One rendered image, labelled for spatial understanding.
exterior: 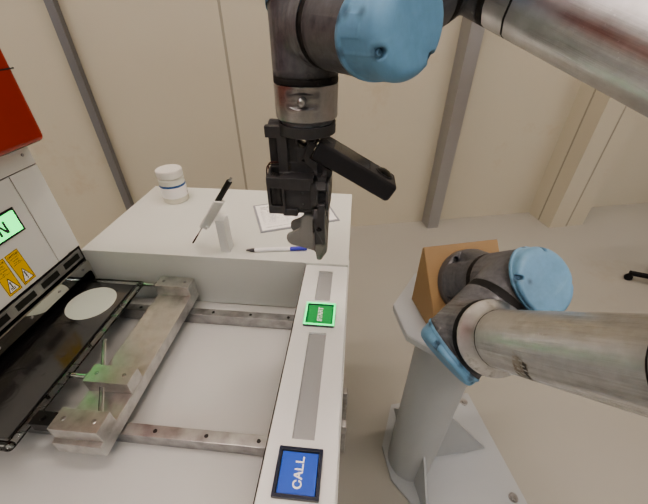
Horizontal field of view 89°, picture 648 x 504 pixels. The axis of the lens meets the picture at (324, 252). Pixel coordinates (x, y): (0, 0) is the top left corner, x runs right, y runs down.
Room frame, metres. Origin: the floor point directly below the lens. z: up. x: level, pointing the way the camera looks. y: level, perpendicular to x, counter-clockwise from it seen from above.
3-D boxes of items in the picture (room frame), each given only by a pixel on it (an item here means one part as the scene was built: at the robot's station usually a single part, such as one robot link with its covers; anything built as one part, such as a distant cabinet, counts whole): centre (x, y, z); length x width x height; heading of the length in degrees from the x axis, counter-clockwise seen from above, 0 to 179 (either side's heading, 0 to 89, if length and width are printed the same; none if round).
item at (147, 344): (0.42, 0.36, 0.87); 0.36 x 0.08 x 0.03; 175
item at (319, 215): (0.40, 0.01, 1.19); 0.05 x 0.02 x 0.09; 175
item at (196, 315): (0.54, 0.30, 0.84); 0.50 x 0.02 x 0.03; 85
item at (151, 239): (0.77, 0.24, 0.89); 0.62 x 0.35 x 0.14; 85
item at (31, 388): (0.42, 0.63, 0.90); 0.34 x 0.34 x 0.01; 85
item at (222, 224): (0.63, 0.24, 1.03); 0.06 x 0.04 x 0.13; 85
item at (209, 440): (0.28, 0.33, 0.84); 0.50 x 0.02 x 0.03; 85
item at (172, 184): (0.89, 0.43, 1.01); 0.07 x 0.07 x 0.10
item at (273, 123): (0.43, 0.03, 1.25); 0.09 x 0.08 x 0.12; 85
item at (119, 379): (0.34, 0.37, 0.89); 0.08 x 0.03 x 0.03; 85
